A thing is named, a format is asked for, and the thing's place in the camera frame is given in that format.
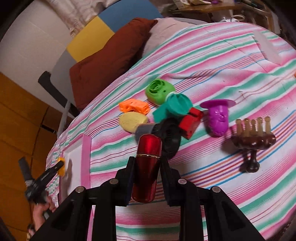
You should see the pink bordered white tray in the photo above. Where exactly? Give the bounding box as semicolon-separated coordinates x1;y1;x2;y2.
58;135;91;203

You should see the brown wooden massager comb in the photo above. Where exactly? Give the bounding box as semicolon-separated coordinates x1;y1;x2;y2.
231;116;276;173

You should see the red metallic cylinder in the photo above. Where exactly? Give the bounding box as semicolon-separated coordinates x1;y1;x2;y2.
132;134;162;203

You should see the purple plastic mold toy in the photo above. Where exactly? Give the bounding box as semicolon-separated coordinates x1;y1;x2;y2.
200;99;236;137

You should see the yellow oval dough piece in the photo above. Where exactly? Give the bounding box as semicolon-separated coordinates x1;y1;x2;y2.
119;111;148;133

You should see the red plastic block toy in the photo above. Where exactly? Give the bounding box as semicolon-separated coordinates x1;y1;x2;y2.
179;108;204;140

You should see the green plastic plug-in device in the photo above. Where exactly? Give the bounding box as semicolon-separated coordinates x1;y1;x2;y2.
145;79;175;105

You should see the dark red pillow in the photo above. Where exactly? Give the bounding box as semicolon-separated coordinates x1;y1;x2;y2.
69;18;158;111

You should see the teal plastic cup toy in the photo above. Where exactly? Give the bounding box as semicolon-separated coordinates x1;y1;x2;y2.
152;92;193;123

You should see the person's left hand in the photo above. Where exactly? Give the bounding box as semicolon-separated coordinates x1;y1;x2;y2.
33;196;56;231

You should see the blue yellow grey headboard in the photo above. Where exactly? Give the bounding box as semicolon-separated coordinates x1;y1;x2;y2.
48;1;163;106

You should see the translucent white tape strip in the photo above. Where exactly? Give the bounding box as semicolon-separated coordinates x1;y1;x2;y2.
253;31;282;65

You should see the pink pillow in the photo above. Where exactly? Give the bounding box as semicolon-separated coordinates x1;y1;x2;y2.
142;18;196;56

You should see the black and grey tool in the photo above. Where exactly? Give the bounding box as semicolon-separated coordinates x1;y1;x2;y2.
135;117;181;160

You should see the wooden desk with clutter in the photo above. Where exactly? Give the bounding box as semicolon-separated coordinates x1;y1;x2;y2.
169;1;275;33

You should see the orange plastic block toy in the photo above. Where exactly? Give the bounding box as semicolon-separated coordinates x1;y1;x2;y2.
119;98;150;115

